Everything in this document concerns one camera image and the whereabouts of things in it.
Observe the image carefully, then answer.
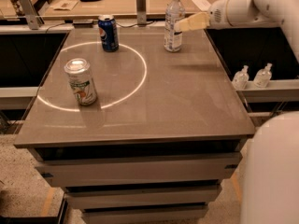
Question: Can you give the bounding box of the middle metal bracket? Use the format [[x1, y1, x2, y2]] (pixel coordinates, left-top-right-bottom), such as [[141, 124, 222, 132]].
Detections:
[[136, 0, 147, 26]]

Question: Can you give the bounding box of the white green soda can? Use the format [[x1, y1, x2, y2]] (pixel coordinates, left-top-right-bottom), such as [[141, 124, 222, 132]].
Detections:
[[64, 58, 97, 105]]

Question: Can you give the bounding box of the metal bracket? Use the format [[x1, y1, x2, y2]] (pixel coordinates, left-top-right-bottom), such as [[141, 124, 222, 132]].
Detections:
[[136, 0, 147, 26], [17, 0, 43, 30]]

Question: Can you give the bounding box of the sanitizer pump bottle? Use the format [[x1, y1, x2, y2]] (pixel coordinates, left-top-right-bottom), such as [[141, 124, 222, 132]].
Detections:
[[232, 65, 249, 90], [253, 63, 272, 88]]

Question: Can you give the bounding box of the blue pepsi can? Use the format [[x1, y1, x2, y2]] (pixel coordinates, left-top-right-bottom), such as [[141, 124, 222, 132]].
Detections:
[[98, 15, 119, 52]]

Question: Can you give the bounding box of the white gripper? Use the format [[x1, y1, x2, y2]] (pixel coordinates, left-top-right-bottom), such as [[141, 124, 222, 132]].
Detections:
[[175, 0, 230, 32]]

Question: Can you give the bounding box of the tan card on desk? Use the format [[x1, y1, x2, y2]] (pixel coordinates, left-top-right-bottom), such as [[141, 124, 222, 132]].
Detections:
[[50, 0, 78, 11]]

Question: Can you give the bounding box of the clear plastic water bottle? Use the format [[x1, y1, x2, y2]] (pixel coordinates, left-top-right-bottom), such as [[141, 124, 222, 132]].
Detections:
[[164, 0, 185, 52]]

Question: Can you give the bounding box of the left metal bracket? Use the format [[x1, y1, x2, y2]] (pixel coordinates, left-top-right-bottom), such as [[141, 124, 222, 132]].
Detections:
[[17, 0, 43, 30]]

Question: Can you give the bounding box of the white paper note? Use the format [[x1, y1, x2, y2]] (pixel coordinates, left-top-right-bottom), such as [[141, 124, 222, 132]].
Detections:
[[192, 0, 211, 11]]

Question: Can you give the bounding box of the left sanitizer pump bottle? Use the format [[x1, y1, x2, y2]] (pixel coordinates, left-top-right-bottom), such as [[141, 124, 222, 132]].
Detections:
[[232, 65, 249, 90]]

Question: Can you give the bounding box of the right sanitizer pump bottle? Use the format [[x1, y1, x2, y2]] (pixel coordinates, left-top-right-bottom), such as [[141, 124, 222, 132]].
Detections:
[[253, 63, 272, 88]]

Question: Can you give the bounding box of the grey drawer cabinet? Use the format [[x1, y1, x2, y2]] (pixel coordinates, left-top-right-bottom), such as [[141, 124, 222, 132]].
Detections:
[[15, 27, 254, 224]]

